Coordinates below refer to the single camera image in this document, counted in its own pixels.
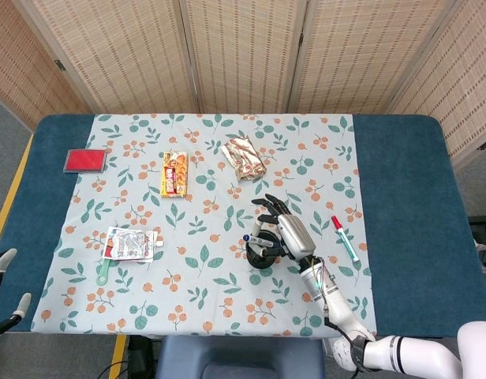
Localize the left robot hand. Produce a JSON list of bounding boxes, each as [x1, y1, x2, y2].
[[0, 248, 32, 344]]

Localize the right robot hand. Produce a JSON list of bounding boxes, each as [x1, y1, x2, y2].
[[250, 193, 317, 264]]

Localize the blue cap white marker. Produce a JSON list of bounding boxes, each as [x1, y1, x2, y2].
[[242, 234, 283, 250]]

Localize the red cap green marker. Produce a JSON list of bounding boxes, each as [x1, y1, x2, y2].
[[331, 215, 361, 262]]

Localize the black mesh pen cup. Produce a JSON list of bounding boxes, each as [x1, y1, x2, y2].
[[245, 232, 286, 270]]

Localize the gold foil snack wrapper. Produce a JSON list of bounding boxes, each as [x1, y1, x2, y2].
[[221, 136, 267, 182]]

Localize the green plastic spoon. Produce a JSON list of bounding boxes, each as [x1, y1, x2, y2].
[[95, 258, 113, 286]]

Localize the white red flat packet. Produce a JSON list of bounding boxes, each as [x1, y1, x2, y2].
[[102, 226, 159, 264]]

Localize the floral leaf berry tablecloth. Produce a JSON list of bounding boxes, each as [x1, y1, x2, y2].
[[31, 113, 377, 337]]

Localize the silver spout pouch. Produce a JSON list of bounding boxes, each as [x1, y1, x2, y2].
[[107, 227, 164, 261]]

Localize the red ink pad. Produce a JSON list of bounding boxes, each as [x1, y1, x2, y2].
[[63, 148, 108, 174]]

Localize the blue grey padded seat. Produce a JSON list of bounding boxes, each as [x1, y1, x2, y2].
[[154, 335, 327, 379]]

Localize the yellow curry box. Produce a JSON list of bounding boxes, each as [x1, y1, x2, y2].
[[159, 152, 189, 199]]

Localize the woven bamboo folding screen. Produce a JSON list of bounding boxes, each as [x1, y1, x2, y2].
[[0, 0, 486, 167]]

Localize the black equipment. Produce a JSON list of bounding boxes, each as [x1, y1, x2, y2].
[[468, 215, 486, 273]]

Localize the black base frame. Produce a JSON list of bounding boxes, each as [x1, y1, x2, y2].
[[126, 335, 159, 379]]

